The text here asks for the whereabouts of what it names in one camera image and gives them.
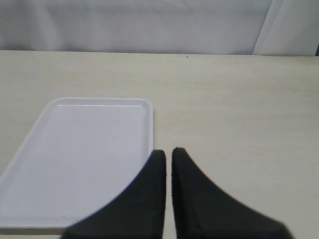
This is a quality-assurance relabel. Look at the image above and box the white rectangular plastic tray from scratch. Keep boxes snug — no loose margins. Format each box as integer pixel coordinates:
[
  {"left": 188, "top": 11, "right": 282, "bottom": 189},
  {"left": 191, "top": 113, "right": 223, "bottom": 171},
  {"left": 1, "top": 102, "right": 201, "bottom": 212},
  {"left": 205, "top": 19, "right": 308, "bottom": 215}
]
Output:
[{"left": 0, "top": 98, "right": 154, "bottom": 234}]

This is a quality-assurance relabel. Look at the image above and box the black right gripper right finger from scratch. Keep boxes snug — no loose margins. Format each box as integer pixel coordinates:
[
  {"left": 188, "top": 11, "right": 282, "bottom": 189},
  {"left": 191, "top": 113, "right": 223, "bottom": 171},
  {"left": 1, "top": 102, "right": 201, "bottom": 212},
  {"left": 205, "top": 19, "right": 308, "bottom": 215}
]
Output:
[{"left": 171, "top": 147, "right": 293, "bottom": 239}]

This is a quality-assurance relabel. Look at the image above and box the white backdrop curtain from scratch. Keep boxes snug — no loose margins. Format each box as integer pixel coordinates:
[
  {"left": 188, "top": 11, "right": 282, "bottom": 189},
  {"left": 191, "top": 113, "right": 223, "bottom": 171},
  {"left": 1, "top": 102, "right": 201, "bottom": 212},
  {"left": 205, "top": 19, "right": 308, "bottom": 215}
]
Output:
[{"left": 0, "top": 0, "right": 319, "bottom": 56}]

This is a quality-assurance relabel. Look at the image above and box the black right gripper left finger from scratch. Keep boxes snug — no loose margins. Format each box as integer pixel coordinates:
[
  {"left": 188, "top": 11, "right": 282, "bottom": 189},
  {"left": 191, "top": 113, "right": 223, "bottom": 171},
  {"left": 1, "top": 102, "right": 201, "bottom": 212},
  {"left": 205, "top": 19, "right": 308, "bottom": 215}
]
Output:
[{"left": 61, "top": 150, "right": 166, "bottom": 239}]

